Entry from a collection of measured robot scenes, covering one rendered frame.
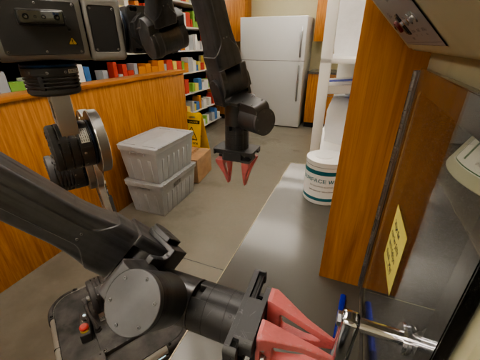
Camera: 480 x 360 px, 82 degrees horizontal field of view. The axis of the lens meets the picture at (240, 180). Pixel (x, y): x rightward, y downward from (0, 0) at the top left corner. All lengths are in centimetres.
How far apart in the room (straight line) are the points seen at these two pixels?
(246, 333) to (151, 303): 9
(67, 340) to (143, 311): 133
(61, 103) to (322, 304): 83
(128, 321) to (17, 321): 189
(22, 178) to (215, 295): 22
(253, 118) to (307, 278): 38
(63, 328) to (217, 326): 137
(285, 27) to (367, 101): 469
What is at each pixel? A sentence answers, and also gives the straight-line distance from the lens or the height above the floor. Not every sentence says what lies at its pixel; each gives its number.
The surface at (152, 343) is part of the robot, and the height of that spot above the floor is 24.
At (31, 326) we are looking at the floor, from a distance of 210.
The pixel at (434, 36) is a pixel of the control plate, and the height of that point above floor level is 142.
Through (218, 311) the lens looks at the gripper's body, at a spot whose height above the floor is 116.
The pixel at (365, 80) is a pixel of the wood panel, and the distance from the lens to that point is 51.
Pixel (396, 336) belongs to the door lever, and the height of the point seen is 120.
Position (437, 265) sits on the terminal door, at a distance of 24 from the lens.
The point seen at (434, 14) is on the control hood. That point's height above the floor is 143.
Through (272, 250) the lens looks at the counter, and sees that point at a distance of 74.
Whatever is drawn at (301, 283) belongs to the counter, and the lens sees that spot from 67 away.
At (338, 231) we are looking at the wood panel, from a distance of 61.
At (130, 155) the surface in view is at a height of 57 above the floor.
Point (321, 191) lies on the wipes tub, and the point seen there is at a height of 99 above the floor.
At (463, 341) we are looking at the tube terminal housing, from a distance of 22.
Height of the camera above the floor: 142
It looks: 26 degrees down
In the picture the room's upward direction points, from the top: straight up
